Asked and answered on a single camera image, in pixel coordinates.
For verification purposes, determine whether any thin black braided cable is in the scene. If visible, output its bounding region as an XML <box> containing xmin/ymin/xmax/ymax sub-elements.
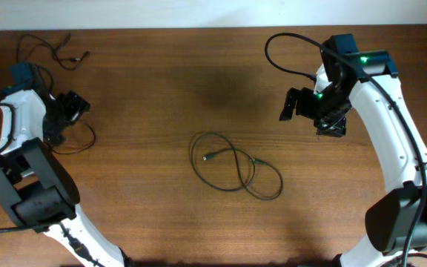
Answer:
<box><xmin>15</xmin><ymin>33</ymin><xmax>91</xmax><ymax>72</ymax></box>

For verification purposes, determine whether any thick black USB cable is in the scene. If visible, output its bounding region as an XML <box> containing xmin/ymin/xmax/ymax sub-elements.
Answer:
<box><xmin>189</xmin><ymin>131</ymin><xmax>285</xmax><ymax>202</ymax></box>

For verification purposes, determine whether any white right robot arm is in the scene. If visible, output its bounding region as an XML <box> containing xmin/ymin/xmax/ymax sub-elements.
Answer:
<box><xmin>280</xmin><ymin>34</ymin><xmax>427</xmax><ymax>266</ymax></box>

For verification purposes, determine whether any thin black micro-USB cable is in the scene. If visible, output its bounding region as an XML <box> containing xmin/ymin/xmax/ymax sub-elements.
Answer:
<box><xmin>50</xmin><ymin>118</ymin><xmax>97</xmax><ymax>156</ymax></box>

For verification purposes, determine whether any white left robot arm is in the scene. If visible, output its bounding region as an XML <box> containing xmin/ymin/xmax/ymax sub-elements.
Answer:
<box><xmin>0</xmin><ymin>62</ymin><xmax>133</xmax><ymax>266</ymax></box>

